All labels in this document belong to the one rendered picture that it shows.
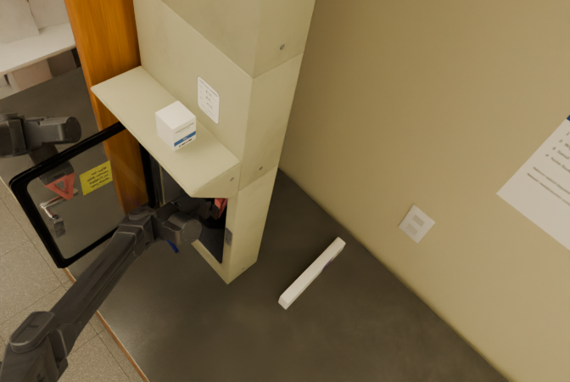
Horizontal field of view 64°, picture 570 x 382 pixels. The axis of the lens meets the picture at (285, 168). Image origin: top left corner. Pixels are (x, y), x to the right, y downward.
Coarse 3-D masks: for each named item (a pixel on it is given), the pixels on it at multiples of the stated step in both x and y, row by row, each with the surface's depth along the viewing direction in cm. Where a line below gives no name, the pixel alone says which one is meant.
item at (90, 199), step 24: (120, 144) 104; (72, 168) 97; (96, 168) 103; (120, 168) 109; (48, 192) 96; (72, 192) 102; (96, 192) 108; (120, 192) 116; (144, 192) 124; (48, 216) 101; (72, 216) 108; (96, 216) 115; (120, 216) 123; (72, 240) 114; (96, 240) 122
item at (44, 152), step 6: (48, 144) 99; (54, 144) 102; (36, 150) 98; (42, 150) 98; (48, 150) 99; (54, 150) 101; (30, 156) 99; (36, 156) 99; (42, 156) 99; (48, 156) 100; (30, 162) 104; (36, 162) 100
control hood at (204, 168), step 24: (144, 72) 93; (120, 96) 88; (144, 96) 89; (168, 96) 90; (120, 120) 85; (144, 120) 85; (144, 144) 82; (192, 144) 83; (216, 144) 84; (168, 168) 79; (192, 168) 80; (216, 168) 81; (192, 192) 77; (216, 192) 83
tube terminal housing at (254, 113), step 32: (160, 0) 75; (160, 32) 80; (192, 32) 73; (160, 64) 87; (192, 64) 78; (224, 64) 70; (288, 64) 71; (192, 96) 84; (224, 96) 75; (256, 96) 71; (288, 96) 79; (224, 128) 81; (256, 128) 78; (256, 160) 87; (256, 192) 97; (256, 224) 111; (224, 256) 117; (256, 256) 130
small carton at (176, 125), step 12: (168, 108) 80; (180, 108) 80; (156, 120) 80; (168, 120) 78; (180, 120) 79; (192, 120) 79; (168, 132) 79; (180, 132) 79; (192, 132) 82; (168, 144) 82; (180, 144) 82
